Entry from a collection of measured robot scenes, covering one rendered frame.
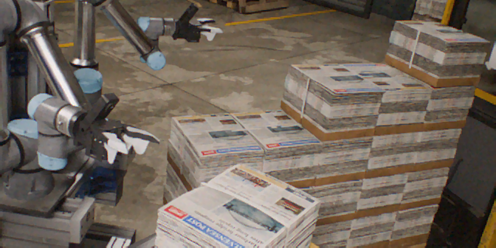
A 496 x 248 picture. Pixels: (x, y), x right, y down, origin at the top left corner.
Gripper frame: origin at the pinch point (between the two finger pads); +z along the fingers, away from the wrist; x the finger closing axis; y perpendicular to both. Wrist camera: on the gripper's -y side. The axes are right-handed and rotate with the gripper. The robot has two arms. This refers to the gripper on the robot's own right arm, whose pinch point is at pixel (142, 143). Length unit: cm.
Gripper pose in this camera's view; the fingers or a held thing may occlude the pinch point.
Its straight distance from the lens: 126.7
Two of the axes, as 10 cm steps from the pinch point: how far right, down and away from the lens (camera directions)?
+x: -4.9, 1.4, -8.6
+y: -2.1, 9.4, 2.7
